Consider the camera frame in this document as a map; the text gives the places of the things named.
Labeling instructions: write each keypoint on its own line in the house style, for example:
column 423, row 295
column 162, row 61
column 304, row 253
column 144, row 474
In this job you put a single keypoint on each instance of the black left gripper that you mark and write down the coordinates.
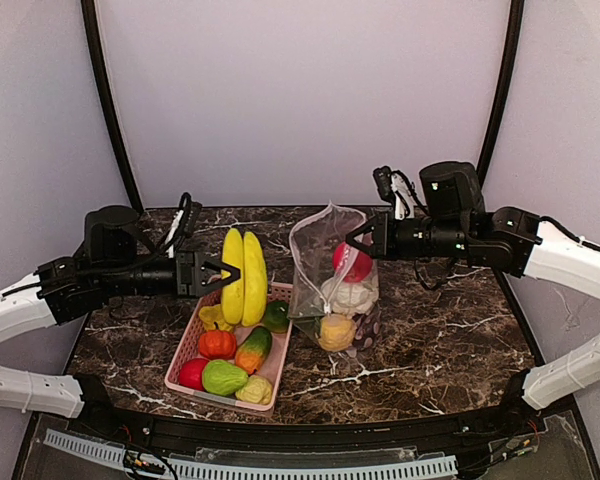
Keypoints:
column 186, row 273

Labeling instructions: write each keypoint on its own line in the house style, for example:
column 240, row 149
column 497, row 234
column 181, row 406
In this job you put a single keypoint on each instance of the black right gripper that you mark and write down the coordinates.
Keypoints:
column 380, row 235

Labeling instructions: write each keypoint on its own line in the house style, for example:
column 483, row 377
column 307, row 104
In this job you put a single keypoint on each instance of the red toy apple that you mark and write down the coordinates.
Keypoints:
column 356, row 265

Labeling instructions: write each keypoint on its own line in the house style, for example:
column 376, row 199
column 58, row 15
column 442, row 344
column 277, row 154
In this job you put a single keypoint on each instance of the yellow toy banana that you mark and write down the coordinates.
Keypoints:
column 244, row 300

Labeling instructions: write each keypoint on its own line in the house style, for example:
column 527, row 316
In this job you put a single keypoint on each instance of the clear dotted zip top bag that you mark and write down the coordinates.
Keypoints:
column 312, row 242

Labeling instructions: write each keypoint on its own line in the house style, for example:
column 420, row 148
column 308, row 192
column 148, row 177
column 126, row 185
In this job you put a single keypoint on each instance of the white toy cauliflower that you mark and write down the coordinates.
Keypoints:
column 350, row 299

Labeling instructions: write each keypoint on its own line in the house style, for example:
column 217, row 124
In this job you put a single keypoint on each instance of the dark red toy fruit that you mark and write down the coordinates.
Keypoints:
column 367, row 329

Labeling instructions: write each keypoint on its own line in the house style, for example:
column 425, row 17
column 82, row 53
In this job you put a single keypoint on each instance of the yellow toy cauliflower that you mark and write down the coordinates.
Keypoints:
column 336, row 332

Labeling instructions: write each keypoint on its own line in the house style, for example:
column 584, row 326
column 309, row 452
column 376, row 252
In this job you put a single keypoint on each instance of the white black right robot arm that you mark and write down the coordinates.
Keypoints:
column 510, row 240

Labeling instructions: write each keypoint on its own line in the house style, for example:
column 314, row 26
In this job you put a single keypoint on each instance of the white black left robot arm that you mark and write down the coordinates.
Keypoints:
column 115, row 259

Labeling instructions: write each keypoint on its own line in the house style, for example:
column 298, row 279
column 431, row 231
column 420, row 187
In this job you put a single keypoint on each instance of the yellow toy pepper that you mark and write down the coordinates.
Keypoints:
column 212, row 318

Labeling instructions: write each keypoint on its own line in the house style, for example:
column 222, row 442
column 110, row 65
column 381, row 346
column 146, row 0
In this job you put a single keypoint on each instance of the green toy round fruit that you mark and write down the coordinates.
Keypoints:
column 275, row 318

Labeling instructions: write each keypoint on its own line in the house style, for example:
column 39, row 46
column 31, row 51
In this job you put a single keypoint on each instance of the orange toy pumpkin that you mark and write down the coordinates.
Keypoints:
column 217, row 344

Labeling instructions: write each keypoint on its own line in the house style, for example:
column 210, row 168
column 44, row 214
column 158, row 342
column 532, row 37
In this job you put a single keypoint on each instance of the green orange toy mango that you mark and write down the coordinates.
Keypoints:
column 254, row 351

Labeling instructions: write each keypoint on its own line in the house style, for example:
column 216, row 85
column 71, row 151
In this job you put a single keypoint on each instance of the pink plastic basket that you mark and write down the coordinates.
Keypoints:
column 188, row 350

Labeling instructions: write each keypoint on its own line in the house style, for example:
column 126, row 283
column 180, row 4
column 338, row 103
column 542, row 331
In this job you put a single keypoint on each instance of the red toy tomato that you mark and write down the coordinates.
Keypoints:
column 190, row 375

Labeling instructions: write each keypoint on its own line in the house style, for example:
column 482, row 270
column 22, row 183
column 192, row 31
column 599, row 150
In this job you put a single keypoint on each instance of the pale yellow toy fruit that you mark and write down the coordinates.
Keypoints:
column 257, row 390

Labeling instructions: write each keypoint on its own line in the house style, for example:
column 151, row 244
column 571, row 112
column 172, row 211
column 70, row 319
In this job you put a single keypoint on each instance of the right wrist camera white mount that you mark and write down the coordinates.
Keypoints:
column 395, row 188

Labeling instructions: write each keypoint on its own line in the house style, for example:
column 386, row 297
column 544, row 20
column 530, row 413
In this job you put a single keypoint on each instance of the black front table rail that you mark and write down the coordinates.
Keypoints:
column 467, row 434

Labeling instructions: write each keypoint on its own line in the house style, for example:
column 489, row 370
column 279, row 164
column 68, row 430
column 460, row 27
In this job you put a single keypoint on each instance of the white slotted cable duct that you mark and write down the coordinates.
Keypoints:
column 231, row 464

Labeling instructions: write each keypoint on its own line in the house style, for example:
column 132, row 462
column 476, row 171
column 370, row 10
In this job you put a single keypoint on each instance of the black right frame post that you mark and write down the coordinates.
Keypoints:
column 505, row 75

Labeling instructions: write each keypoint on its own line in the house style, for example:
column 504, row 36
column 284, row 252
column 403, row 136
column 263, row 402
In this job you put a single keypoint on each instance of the black frame post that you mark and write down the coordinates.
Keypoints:
column 107, row 104
column 505, row 75

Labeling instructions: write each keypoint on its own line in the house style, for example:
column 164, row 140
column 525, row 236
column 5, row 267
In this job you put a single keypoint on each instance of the black left frame post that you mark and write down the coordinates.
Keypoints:
column 107, row 104

